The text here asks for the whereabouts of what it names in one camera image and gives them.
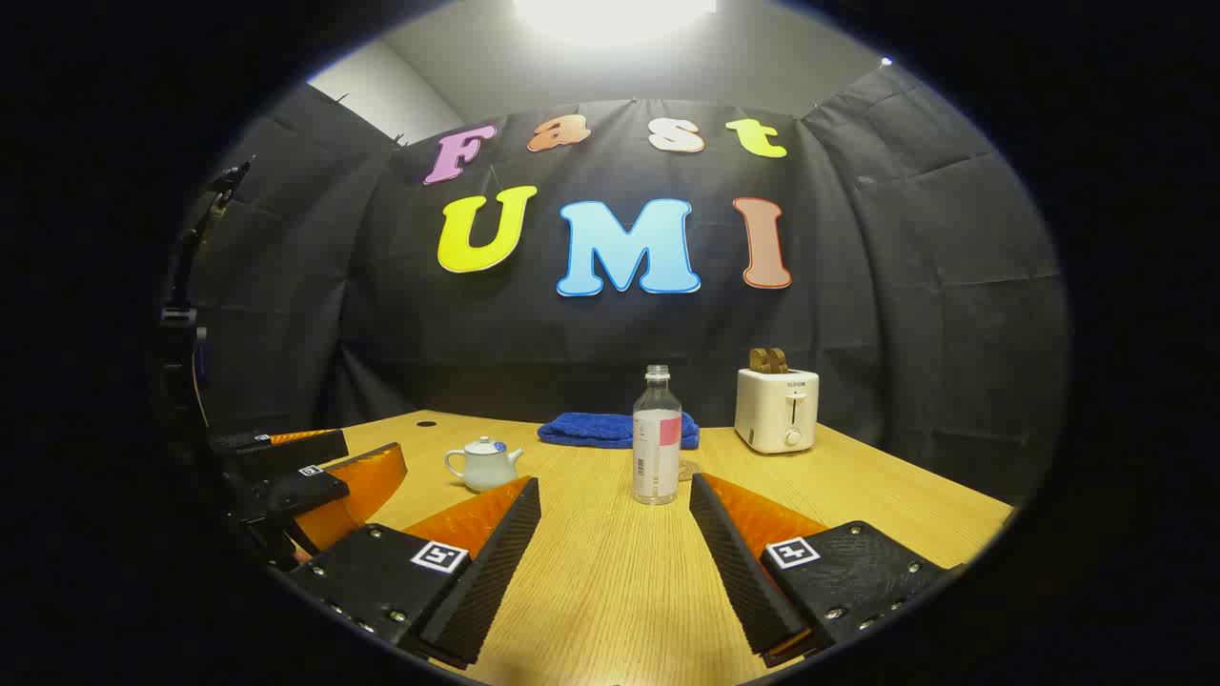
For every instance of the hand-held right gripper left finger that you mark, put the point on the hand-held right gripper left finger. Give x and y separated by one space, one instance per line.
486 581

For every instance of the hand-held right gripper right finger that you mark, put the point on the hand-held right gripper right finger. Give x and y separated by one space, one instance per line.
739 572

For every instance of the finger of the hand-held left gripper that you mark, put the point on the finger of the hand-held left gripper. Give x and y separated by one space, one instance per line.
295 453
305 491

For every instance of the white teacup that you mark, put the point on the white teacup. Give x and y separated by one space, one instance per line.
486 472

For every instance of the round brown coaster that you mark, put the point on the round brown coaster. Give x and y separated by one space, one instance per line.
690 470

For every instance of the clear plastic water bottle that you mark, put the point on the clear plastic water bottle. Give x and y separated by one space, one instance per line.
657 433

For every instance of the white toaster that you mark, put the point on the white toaster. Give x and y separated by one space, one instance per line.
772 410

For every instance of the blue towel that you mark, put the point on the blue towel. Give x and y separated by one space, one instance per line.
591 431

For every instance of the brown bread slice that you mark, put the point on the brown bread slice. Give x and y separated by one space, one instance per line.
759 362
779 361

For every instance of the black backdrop cloth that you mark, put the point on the black backdrop cloth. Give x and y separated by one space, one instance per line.
572 333

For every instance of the long ceiling light panel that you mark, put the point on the long ceiling light panel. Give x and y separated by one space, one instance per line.
615 10

